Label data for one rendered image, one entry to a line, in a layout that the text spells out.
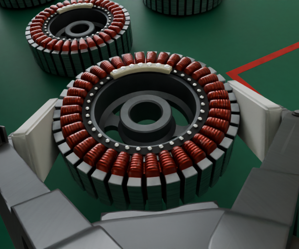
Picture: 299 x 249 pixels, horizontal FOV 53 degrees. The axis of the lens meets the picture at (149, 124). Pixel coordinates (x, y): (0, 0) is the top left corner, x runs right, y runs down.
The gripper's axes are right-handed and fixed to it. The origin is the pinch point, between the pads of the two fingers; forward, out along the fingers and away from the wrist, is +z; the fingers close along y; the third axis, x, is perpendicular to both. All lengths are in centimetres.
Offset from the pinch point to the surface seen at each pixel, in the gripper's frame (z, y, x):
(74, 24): 17.5, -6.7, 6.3
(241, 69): 12.3, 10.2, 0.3
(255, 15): 21.2, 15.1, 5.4
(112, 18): 16.3, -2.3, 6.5
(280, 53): 14.1, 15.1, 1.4
